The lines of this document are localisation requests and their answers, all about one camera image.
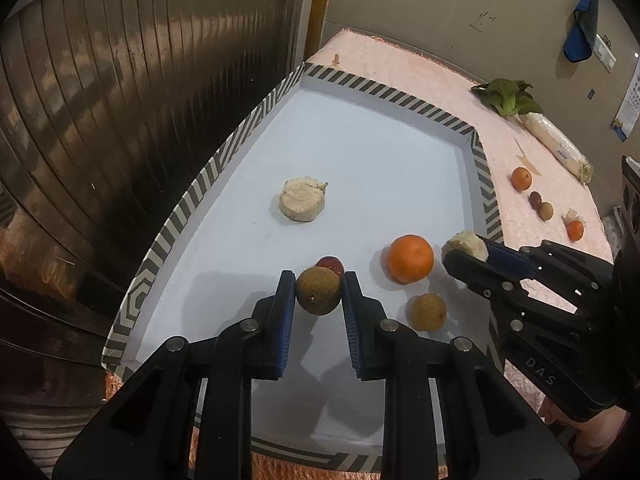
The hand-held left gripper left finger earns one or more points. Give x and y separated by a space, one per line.
286 320

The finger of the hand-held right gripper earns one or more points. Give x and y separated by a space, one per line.
465 270
505 257

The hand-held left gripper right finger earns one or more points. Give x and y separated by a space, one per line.
352 325

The brown round fruit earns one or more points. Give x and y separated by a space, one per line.
428 311
546 210
315 290

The red jujube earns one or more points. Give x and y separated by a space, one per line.
535 198
330 262

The small orange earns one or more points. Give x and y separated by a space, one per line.
521 178
575 230

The round beige cut chunk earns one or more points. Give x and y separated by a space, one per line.
301 199

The white tray with striped border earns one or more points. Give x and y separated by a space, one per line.
375 150

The person's right hand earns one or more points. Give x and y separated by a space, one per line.
595 435

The large orange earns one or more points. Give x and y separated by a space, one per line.
410 258

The beige tape patch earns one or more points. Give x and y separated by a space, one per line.
530 160

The wrapped white radish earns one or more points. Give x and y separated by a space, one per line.
550 140

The green bok choy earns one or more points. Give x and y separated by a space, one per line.
505 95

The pink blanket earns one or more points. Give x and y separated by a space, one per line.
410 65

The blue hanging bag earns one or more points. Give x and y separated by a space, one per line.
580 35

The ribbed metal door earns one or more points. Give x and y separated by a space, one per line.
125 110

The wall calendar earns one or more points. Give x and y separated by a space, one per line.
629 110

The white wall switch panel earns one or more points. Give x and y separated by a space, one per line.
606 52

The wooden door frame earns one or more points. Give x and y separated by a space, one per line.
320 0

